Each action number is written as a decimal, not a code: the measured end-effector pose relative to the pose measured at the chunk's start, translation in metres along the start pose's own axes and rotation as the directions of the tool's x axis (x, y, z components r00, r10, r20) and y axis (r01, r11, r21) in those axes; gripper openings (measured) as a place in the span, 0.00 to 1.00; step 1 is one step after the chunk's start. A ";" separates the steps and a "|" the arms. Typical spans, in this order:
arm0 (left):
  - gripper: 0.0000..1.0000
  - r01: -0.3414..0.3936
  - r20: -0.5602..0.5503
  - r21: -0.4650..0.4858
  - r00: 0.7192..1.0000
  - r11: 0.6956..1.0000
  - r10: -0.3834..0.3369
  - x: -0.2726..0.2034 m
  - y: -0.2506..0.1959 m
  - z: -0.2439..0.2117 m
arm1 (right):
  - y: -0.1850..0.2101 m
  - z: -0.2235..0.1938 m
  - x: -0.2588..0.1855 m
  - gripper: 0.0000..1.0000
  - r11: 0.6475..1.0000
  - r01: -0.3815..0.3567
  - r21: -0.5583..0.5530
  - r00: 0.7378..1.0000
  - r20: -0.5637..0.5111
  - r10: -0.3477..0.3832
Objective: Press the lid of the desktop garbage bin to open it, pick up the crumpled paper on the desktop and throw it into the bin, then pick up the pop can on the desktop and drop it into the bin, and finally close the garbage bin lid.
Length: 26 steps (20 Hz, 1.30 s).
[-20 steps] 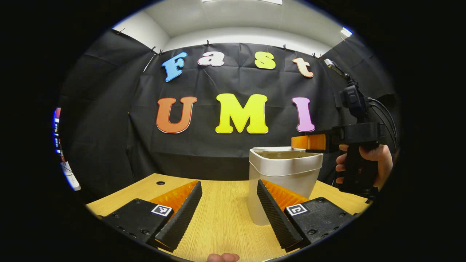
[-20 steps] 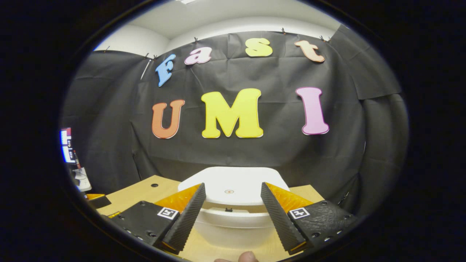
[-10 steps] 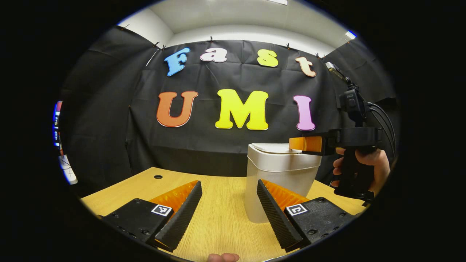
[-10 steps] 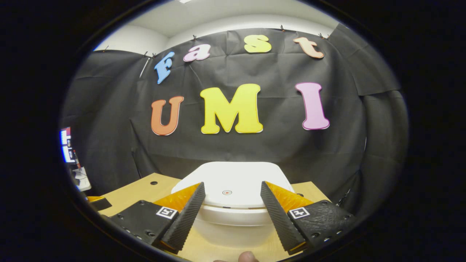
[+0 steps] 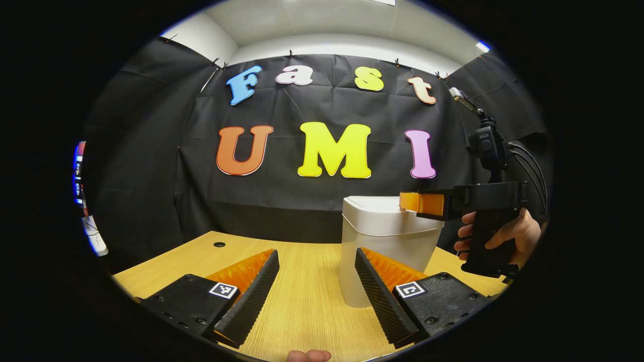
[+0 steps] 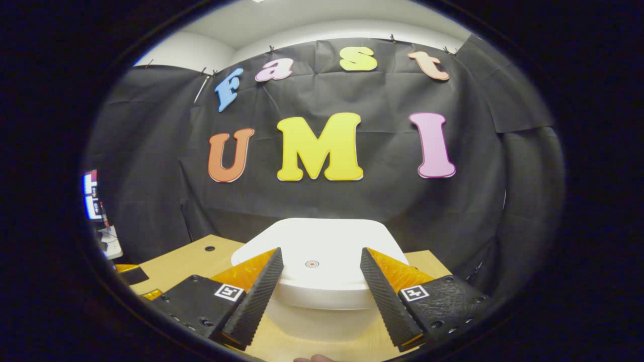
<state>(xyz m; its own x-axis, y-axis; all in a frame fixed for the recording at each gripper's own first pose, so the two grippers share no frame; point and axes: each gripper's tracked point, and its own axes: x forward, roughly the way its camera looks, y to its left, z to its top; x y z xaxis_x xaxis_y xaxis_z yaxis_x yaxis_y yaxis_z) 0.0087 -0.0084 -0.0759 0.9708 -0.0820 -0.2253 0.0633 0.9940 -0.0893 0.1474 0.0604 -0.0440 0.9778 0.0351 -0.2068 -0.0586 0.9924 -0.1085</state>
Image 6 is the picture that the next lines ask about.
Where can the black backdrop cloth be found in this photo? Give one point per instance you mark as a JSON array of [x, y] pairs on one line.
[[377, 201]]

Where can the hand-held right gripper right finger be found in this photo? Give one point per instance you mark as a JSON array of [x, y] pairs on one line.
[[385, 304]]

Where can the wooden desktop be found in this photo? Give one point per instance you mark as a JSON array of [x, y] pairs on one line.
[[191, 259]]

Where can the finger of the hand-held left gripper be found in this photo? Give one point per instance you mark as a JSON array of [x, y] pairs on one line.
[[153, 294], [132, 275]]

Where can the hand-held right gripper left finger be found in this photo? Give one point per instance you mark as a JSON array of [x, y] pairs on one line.
[[256, 304]]

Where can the computer monitor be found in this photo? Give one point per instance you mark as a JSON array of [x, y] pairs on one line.
[[91, 196]]

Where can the white desktop garbage bin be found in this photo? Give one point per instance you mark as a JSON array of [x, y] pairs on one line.
[[322, 241]]

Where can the white side table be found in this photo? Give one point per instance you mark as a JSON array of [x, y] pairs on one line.
[[110, 244]]

